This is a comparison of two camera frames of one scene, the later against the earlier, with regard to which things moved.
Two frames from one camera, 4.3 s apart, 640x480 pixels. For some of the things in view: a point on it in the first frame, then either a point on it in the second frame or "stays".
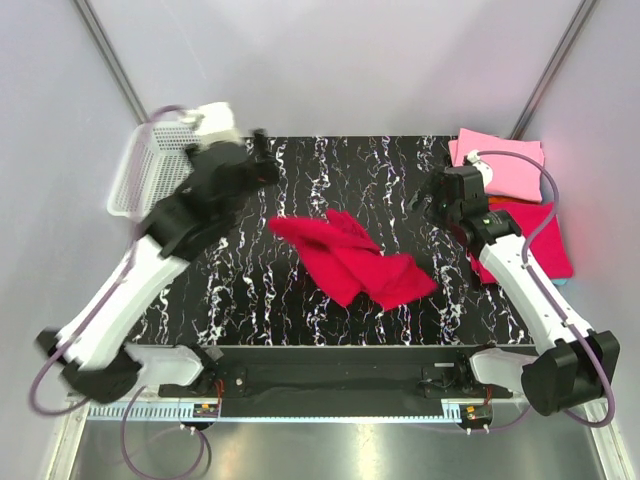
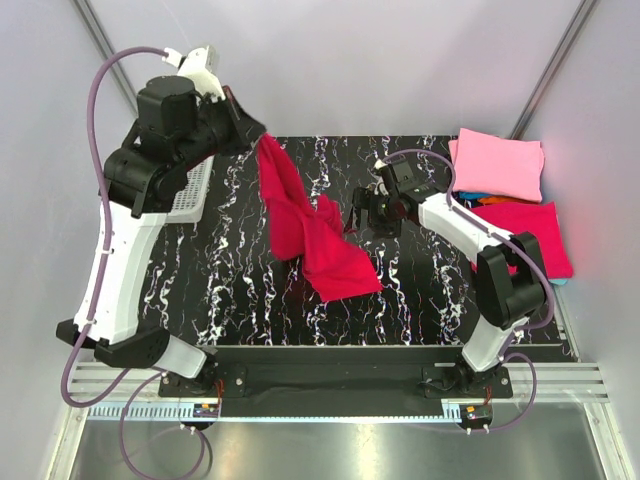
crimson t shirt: [549, 246] stays
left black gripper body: [263, 173] → [221, 129]
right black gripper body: [438, 209] → [382, 217]
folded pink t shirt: [516, 164] stays
